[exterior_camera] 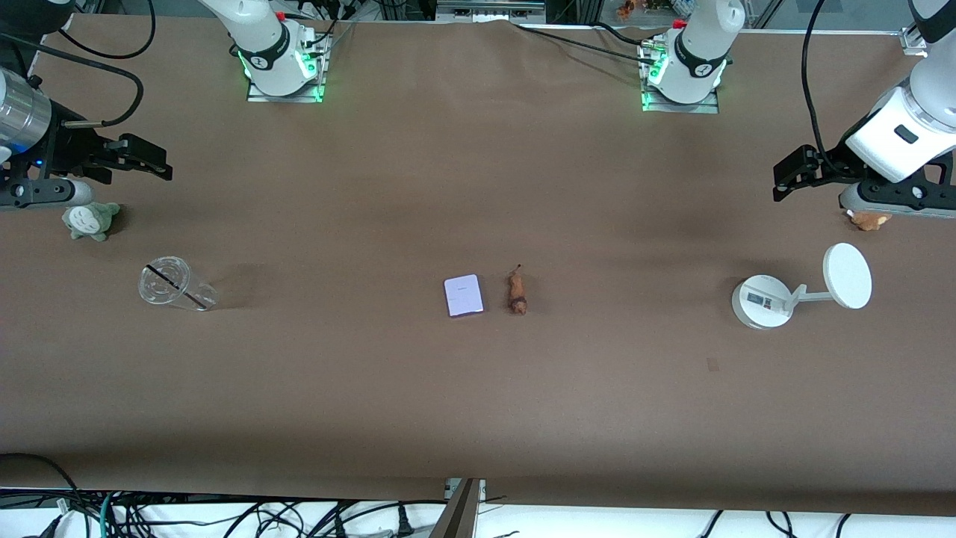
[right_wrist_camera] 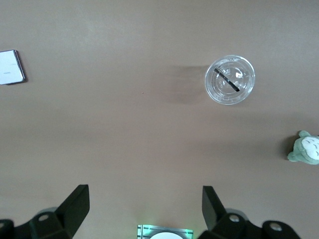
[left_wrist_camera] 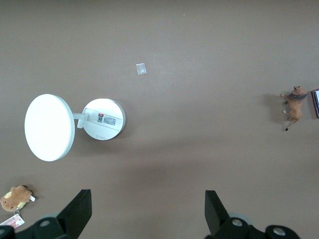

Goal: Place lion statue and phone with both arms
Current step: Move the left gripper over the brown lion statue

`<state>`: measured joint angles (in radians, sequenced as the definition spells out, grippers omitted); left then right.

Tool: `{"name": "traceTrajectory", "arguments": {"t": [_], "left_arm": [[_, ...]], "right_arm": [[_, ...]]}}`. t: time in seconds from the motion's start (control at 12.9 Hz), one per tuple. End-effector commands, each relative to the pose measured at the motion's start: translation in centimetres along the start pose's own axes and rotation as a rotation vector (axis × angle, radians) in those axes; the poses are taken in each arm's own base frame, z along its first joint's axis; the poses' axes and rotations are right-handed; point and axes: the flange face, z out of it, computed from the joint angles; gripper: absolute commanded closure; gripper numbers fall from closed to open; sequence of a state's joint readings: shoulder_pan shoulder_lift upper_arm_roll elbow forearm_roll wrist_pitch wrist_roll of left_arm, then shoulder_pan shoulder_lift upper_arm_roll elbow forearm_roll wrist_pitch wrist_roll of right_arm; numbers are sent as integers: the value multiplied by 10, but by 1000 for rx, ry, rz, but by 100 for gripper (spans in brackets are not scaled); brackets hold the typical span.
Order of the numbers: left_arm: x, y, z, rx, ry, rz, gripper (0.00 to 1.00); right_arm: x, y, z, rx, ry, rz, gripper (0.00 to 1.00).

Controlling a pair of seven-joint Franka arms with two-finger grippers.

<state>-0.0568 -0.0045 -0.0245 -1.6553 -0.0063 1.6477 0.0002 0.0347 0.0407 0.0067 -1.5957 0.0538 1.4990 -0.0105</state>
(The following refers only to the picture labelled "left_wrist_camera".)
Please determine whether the brown table cover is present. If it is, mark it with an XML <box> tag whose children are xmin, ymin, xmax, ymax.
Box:
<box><xmin>0</xmin><ymin>0</ymin><xmax>319</xmax><ymax>239</ymax></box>

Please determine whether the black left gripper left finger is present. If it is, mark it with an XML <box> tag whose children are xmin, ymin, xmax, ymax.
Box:
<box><xmin>0</xmin><ymin>189</ymin><xmax>92</xmax><ymax>239</ymax></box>

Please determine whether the brown lion statue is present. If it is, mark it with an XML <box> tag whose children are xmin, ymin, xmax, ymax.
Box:
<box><xmin>280</xmin><ymin>86</ymin><xmax>308</xmax><ymax>131</ymax></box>

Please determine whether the brown plush animal keychain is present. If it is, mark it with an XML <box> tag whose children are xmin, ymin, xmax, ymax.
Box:
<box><xmin>0</xmin><ymin>185</ymin><xmax>36</xmax><ymax>213</ymax></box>

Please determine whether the lavender flip phone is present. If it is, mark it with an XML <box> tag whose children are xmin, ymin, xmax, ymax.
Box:
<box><xmin>311</xmin><ymin>88</ymin><xmax>319</xmax><ymax>120</ymax></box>

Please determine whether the pink keychain tag card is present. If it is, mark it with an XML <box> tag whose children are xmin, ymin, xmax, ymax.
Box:
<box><xmin>0</xmin><ymin>214</ymin><xmax>26</xmax><ymax>229</ymax></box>

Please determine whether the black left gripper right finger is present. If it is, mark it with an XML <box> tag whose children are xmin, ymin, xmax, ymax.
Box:
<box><xmin>204</xmin><ymin>190</ymin><xmax>300</xmax><ymax>239</ymax></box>

